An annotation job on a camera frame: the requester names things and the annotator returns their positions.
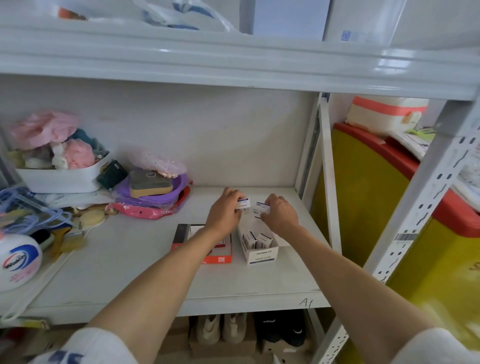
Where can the person's left hand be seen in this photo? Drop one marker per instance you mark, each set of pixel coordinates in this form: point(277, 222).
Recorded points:
point(221, 213)

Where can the person's right hand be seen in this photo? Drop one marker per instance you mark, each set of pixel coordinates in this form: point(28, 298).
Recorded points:
point(283, 219)

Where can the person's left thumb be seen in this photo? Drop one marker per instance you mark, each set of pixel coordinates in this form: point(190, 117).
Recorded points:
point(237, 214)

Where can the person's right thumb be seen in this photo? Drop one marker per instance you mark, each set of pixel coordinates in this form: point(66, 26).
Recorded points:
point(264, 217)

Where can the small white blue-striped box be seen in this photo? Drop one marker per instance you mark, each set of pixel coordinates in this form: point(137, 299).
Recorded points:
point(265, 240)
point(250, 240)
point(243, 204)
point(259, 209)

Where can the person's left forearm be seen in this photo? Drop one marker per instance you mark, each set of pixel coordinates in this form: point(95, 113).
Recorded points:
point(161, 285)

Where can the person's right forearm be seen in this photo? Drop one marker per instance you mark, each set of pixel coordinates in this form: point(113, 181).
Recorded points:
point(356, 288)

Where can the white open carton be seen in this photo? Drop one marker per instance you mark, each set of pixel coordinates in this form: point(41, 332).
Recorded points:
point(262, 255)

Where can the flat red and white box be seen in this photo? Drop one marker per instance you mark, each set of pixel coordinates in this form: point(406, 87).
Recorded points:
point(180, 238)

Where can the purple plastic basin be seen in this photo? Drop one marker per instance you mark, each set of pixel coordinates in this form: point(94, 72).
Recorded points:
point(176, 187)

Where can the pink flat packet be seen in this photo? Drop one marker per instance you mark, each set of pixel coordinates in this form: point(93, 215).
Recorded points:
point(146, 213)

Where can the tan and grey sponge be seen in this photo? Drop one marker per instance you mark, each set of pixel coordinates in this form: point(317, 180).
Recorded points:
point(150, 185)

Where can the clear dotted shower cap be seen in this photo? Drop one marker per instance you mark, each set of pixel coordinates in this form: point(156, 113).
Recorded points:
point(157, 159)

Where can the black shoe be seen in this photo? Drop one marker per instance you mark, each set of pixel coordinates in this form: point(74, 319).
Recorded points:
point(268, 326)
point(294, 330)

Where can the beige shoe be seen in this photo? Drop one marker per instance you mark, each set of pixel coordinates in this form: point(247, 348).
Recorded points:
point(235, 327)
point(208, 328)

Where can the yellow bin with red lid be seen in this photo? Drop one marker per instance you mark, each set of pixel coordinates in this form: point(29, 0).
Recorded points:
point(375, 195)

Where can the dark green pouch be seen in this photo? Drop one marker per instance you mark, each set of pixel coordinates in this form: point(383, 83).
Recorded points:
point(112, 175)

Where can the barcode label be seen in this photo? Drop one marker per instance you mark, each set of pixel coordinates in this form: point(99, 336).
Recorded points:
point(407, 237)

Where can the round wooden brush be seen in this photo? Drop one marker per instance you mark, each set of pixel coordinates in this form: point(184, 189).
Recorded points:
point(92, 219)

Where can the white cooler box orange band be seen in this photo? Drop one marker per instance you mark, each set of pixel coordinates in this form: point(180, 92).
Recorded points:
point(382, 112)

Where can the white metal shelf rack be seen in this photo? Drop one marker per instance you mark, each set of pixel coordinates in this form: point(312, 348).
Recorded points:
point(187, 56)

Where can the teal cloth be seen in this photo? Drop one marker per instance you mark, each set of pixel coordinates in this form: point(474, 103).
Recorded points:
point(88, 138)

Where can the pink bath pouf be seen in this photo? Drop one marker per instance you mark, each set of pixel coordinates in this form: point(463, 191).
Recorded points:
point(79, 153)

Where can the wooden comb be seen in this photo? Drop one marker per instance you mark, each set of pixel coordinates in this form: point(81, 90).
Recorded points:
point(65, 242)

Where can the white plastic basket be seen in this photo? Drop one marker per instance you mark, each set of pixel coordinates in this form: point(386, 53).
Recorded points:
point(63, 180)

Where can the person's left white sleeve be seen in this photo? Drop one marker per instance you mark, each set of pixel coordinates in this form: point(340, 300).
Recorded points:
point(93, 348)

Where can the person's white sleeve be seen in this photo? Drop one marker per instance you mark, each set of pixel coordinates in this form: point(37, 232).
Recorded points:
point(438, 348)
point(93, 348)

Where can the large white box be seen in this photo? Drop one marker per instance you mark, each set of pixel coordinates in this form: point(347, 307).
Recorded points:
point(285, 18)

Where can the clear plastic bag blue print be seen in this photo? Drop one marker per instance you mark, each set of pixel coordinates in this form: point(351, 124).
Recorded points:
point(180, 15)

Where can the bundle of blue hangers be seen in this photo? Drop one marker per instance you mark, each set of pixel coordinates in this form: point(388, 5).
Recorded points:
point(26, 210)

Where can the pink plastic bag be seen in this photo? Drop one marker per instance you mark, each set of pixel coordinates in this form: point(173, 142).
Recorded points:
point(41, 127)

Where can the person's right white sleeve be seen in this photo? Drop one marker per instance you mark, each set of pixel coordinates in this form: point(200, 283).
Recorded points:
point(438, 348)

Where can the white bottle with red-blue label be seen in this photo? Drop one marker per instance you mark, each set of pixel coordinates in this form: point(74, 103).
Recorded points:
point(18, 262)

